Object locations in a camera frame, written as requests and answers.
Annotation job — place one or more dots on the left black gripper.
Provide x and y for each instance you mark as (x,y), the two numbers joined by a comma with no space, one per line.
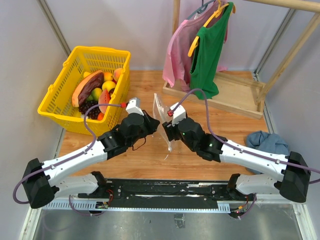
(152,123)

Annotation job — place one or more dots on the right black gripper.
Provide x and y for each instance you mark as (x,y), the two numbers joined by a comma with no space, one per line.
(170,130)

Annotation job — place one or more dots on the clear zip top bag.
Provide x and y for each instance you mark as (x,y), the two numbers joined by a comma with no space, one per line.
(160,112)

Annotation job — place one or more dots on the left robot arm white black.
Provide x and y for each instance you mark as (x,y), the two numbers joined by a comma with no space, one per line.
(40,179)

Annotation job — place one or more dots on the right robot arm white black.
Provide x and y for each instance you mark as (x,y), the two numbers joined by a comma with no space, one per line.
(287,175)

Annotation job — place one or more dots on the small orange fruit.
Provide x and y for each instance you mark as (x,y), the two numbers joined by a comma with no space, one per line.
(100,116)

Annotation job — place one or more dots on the dark purple grape bunch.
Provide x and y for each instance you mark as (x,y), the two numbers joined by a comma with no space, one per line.
(93,113)

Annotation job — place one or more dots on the yellow lemon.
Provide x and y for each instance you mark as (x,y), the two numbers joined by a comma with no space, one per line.
(108,85)

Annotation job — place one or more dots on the pink orange peach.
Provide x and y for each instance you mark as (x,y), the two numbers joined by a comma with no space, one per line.
(117,73)

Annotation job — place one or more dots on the orange yellow peach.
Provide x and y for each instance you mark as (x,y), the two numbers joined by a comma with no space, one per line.
(108,76)

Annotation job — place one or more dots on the pink shirt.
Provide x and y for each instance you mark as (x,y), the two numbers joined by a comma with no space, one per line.
(177,64)

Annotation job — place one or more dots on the wooden clothes rack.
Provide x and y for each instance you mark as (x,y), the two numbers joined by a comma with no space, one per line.
(245,96)

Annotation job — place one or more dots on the green shirt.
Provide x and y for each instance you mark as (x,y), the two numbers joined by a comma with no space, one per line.
(205,63)

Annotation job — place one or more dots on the yellow plastic basket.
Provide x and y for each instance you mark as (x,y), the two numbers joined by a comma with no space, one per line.
(57,103)

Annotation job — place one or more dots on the blue crumpled cloth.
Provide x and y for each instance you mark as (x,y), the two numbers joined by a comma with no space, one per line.
(267,142)

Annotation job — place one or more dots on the yellow clothes hanger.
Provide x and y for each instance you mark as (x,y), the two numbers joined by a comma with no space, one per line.
(219,19)

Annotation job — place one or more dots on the grey clothes hanger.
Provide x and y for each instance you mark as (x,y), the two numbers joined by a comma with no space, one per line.
(201,9)

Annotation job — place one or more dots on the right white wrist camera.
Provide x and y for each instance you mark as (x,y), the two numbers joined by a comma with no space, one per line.
(177,112)

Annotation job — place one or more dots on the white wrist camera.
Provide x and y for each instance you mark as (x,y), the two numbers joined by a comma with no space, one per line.
(177,112)
(133,106)

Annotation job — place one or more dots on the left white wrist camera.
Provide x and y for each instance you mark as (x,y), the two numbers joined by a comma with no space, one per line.
(133,106)

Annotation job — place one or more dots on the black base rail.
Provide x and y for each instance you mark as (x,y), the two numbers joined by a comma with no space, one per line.
(164,195)

